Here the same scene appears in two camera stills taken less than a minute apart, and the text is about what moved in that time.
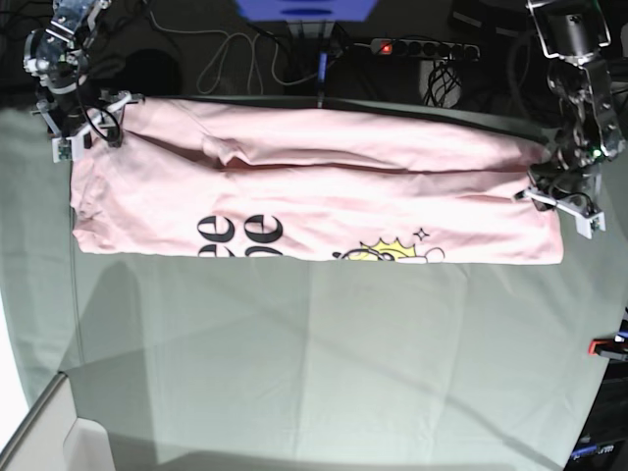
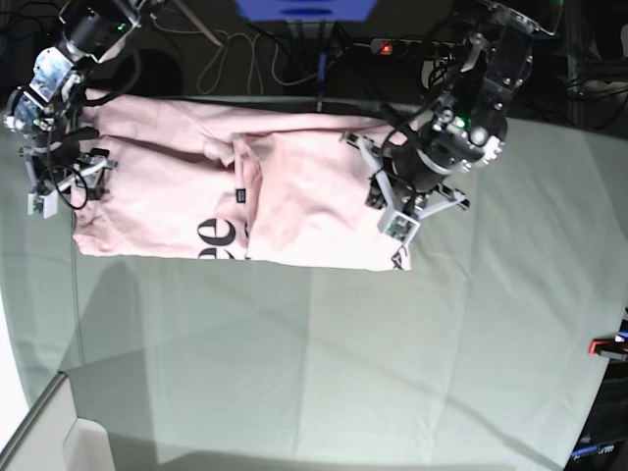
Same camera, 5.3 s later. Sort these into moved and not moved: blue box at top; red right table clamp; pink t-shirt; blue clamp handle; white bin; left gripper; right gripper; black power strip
Moved: right gripper; pink t-shirt; left gripper
Not moved: blue box at top; red right table clamp; blue clamp handle; black power strip; white bin
